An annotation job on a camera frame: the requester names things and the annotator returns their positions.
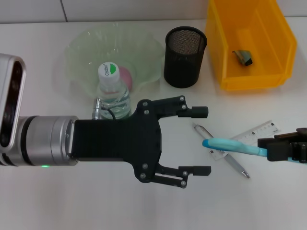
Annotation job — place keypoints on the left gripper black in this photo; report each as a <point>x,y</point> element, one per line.
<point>120,140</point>

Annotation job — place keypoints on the black mesh pen holder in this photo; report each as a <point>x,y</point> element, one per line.
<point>182,72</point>

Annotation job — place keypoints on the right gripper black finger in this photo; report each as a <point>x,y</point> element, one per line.
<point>280,152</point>
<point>283,137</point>

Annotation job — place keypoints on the pink peach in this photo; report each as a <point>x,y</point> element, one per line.
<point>127,76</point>

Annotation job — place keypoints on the blue and teal scissors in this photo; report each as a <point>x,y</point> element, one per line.
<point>227,145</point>

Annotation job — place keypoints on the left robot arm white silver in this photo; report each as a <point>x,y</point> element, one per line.
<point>48,140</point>

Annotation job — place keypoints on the clear silver ballpoint pen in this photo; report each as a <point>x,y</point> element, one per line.
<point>206,134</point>

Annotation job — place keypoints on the clear plastic ruler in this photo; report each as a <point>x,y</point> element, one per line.
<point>261,130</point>

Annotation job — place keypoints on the green glass fruit plate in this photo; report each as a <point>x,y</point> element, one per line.
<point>96,48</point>

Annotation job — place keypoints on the yellow plastic storage bin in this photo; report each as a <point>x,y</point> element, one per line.
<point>275,79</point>

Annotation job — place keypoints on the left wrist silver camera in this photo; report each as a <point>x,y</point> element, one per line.
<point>10,103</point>

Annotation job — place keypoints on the clear water bottle green label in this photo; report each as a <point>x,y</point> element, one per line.
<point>109,72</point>

